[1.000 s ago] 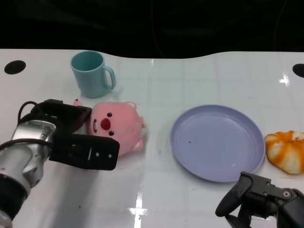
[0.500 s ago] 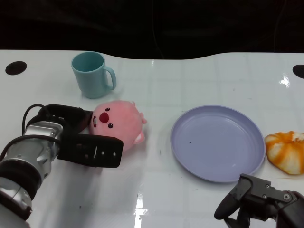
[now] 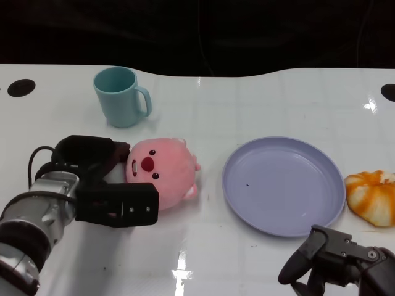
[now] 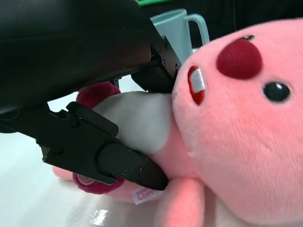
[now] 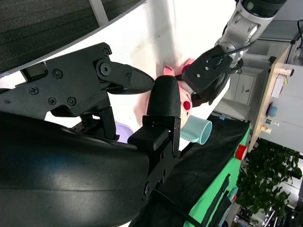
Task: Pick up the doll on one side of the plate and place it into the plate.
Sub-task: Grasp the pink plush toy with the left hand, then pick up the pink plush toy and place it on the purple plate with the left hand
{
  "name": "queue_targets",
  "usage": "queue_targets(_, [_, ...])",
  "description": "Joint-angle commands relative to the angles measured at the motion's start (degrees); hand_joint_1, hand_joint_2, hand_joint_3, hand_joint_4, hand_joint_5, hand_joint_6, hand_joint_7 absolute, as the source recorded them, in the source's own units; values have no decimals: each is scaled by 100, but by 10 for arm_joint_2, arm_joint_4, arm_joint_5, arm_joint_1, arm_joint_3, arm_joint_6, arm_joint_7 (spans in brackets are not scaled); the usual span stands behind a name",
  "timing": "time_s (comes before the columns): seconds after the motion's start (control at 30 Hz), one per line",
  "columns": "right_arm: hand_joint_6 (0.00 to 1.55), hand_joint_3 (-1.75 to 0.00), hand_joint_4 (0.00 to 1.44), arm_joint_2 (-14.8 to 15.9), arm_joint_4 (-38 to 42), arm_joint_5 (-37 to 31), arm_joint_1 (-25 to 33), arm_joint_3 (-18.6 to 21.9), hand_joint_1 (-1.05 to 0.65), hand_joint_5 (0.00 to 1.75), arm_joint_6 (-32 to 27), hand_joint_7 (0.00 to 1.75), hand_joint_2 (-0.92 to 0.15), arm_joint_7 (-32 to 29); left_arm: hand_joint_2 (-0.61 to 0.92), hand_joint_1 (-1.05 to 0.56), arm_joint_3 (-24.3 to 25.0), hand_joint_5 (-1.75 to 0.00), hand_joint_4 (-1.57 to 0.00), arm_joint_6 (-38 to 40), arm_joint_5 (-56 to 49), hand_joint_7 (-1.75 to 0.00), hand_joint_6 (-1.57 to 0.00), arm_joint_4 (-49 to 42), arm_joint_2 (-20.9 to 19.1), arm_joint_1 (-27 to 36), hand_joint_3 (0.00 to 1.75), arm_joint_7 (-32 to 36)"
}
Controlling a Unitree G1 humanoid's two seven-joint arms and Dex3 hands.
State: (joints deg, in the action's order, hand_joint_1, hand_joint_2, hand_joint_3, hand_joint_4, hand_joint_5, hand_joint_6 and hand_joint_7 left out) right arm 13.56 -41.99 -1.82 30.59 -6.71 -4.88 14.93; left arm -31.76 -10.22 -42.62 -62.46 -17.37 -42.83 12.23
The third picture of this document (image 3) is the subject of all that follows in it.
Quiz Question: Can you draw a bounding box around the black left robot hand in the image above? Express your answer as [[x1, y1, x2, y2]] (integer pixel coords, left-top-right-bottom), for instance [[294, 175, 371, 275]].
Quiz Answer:
[[51, 134, 160, 228]]

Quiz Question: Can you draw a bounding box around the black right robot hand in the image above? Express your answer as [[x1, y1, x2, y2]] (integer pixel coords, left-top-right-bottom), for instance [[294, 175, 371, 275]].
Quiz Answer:
[[277, 224, 395, 296]]

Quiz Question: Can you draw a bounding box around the pink plush beaver doll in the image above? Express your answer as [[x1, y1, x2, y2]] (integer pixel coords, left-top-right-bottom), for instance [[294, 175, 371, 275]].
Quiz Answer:
[[104, 137, 202, 212]]

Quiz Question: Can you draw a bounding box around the purple plastic plate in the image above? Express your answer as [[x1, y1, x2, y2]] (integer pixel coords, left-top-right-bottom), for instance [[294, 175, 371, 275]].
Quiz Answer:
[[222, 136, 346, 237]]

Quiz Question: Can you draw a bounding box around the orange and white bread toy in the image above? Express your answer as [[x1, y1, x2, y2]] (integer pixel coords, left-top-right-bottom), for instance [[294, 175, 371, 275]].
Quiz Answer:
[[344, 170, 395, 228]]

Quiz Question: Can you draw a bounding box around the teal plastic mug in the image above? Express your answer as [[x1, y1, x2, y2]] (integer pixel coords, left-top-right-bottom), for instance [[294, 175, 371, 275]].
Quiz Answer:
[[93, 66, 152, 128]]

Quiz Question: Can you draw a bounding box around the black table grommet hole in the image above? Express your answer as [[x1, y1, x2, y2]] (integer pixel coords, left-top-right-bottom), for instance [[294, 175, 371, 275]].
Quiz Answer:
[[7, 78, 35, 97], [380, 83, 395, 102]]

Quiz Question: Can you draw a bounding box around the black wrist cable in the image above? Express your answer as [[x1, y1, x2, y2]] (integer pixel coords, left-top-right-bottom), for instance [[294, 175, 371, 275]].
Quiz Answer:
[[28, 146, 56, 186]]

